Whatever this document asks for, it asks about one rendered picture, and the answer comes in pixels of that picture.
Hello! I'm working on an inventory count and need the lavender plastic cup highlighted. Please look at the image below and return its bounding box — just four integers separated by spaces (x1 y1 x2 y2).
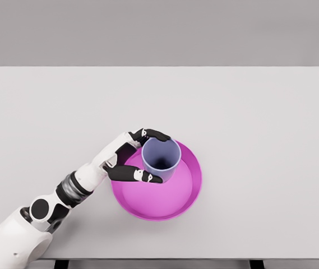
141 137 182 182

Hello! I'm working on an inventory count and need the magenta round plate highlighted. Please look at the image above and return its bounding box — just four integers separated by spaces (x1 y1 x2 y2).
110 138 202 222

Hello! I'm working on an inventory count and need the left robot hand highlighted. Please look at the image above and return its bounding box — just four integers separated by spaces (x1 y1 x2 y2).
92 128 172 185

